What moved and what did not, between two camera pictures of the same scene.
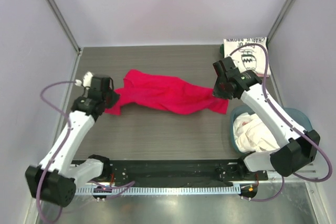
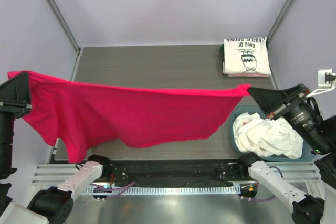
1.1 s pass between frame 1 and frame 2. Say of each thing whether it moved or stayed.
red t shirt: moved
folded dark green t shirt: stayed
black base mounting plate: stayed
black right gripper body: moved
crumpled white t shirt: stayed
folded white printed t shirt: stayed
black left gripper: moved
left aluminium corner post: stayed
